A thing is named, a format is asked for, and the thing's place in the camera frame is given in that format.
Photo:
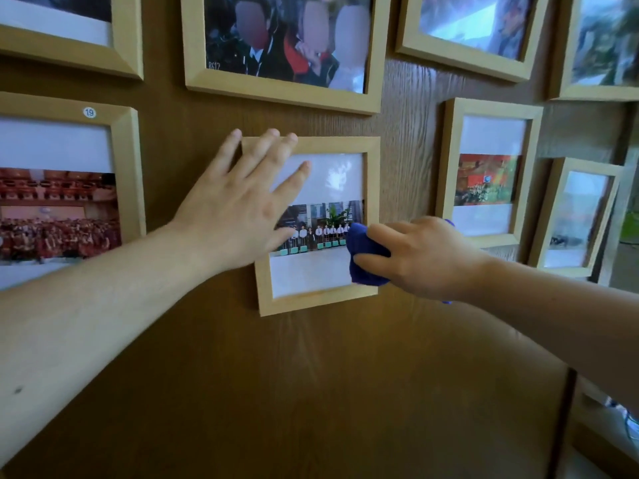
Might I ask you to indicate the person's left thumb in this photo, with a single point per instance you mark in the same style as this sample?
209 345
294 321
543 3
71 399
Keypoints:
279 239

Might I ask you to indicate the person's left forearm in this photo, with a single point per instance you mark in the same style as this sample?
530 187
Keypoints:
90 319

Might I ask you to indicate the person's left little finger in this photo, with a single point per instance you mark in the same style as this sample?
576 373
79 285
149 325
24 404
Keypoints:
224 152

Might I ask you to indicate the blue cleaning cloth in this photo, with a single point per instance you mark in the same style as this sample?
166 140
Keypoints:
362 244

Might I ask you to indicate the person's left hand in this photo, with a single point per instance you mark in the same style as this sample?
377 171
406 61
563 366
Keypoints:
229 214

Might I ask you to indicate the person's right forearm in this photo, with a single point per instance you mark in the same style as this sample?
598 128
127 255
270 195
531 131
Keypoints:
564 319

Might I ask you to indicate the small wooden photo frame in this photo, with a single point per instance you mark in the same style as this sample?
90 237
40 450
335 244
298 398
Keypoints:
370 184

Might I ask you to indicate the array of wooden picture frames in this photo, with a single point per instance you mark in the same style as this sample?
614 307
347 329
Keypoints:
128 169

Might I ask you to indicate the person's right hand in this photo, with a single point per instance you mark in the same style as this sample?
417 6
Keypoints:
429 259

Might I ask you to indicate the person's left middle finger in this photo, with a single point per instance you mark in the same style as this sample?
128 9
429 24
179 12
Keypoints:
277 159

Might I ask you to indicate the person's right thumb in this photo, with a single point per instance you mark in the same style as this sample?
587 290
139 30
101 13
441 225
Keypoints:
372 265

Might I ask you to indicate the white round sticker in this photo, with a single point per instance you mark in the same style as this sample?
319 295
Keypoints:
89 112

